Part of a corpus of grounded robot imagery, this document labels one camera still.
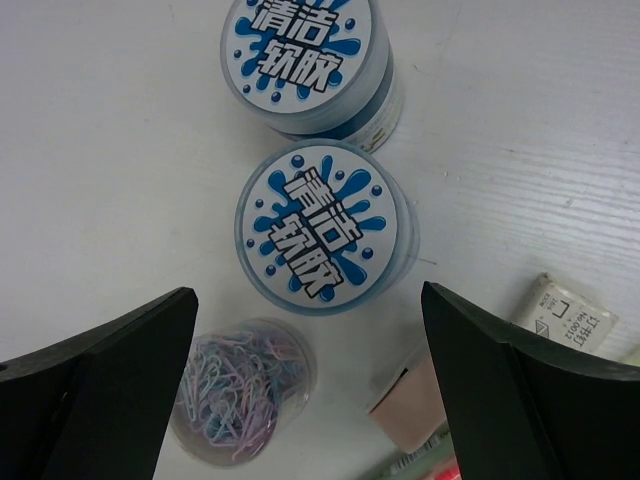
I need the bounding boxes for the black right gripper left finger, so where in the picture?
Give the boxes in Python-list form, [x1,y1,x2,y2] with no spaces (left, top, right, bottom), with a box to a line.
[1,287,198,479]

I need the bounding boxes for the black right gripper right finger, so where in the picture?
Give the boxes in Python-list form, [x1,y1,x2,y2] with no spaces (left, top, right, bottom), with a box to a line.
[421,282,639,480]

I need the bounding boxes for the pink highlighter pen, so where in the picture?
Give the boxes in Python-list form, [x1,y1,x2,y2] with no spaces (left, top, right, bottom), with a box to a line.
[429,461,462,480]

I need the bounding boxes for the green highlighter pen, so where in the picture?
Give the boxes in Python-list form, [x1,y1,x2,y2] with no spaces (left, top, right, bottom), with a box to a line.
[374,430,453,479]

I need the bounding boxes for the clear jar of paper clips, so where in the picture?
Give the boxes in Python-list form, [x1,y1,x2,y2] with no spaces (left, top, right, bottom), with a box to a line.
[169,318,317,468]

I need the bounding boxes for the pink mini stapler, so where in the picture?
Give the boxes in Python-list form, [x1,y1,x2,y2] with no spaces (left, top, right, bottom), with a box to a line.
[367,341,446,453]

